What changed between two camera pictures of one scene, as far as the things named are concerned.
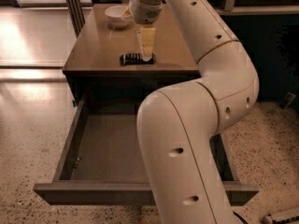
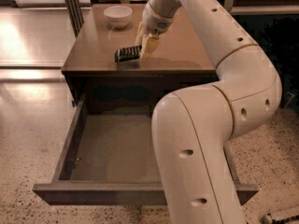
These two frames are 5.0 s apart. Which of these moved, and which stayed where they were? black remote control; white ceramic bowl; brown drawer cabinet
Moved: black remote control
Stayed: brown drawer cabinet; white ceramic bowl
